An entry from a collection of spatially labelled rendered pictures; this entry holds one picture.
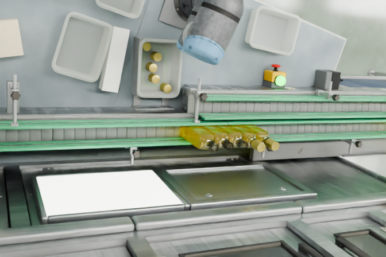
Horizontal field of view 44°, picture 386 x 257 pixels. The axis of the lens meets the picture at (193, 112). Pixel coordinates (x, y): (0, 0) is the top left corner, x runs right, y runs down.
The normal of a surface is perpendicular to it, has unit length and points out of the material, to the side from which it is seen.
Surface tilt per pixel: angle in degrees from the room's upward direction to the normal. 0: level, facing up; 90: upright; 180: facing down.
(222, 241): 90
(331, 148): 0
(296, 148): 0
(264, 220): 90
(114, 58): 0
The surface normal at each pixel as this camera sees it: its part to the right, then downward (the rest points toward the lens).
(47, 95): 0.39, 0.22
